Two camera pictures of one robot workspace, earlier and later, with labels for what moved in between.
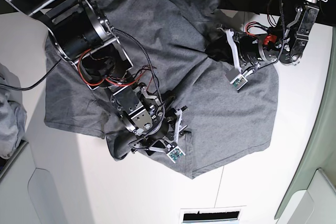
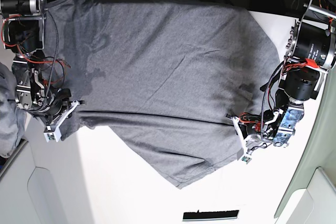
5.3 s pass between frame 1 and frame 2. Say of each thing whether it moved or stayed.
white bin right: stayed
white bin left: stayed
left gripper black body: moved
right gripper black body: moved
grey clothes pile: stayed
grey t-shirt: moved
